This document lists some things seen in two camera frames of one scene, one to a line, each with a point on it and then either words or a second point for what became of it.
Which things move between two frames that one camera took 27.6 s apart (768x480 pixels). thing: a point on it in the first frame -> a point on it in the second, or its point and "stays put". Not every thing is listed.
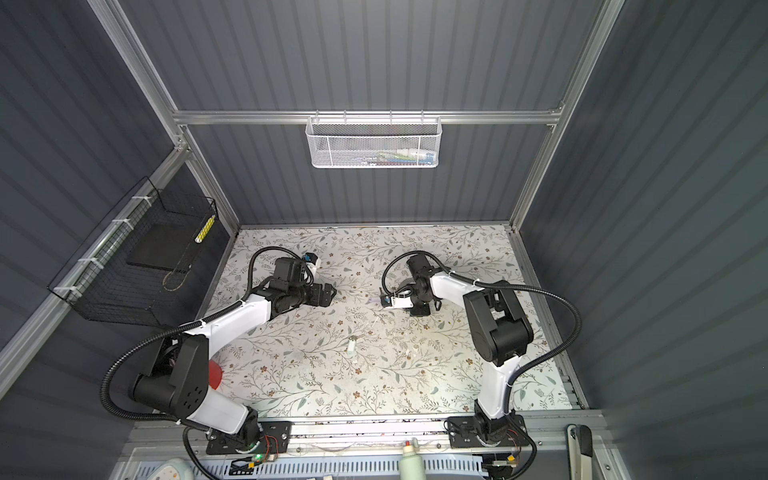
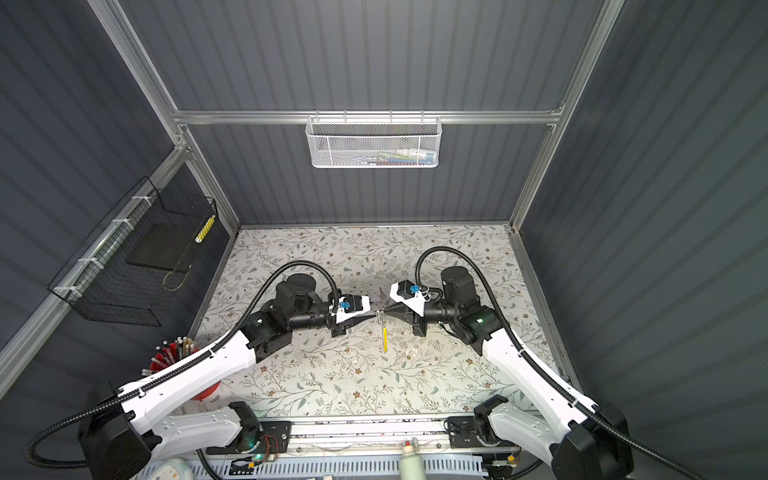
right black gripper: x=425 y=311 -> x=418 y=324
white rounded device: x=173 y=469 stays put
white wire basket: x=369 y=142 stays put
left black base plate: x=273 y=439 stays put
